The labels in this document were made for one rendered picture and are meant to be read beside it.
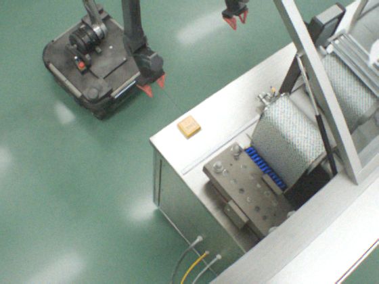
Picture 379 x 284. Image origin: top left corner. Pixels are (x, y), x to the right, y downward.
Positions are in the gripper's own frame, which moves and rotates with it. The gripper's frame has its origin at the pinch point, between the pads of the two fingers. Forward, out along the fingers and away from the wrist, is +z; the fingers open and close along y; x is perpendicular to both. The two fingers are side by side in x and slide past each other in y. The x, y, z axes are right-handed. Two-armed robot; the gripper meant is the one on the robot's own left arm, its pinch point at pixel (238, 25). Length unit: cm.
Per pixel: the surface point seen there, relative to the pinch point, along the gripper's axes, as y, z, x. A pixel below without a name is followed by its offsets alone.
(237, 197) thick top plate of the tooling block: -59, 27, -44
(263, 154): -40, 22, -41
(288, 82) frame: -4.9, 19.4, -27.4
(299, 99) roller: -22, 6, -48
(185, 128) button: -48, 18, -8
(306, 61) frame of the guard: -54, -46, -83
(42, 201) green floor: -109, 73, 84
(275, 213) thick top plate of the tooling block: -53, 34, -56
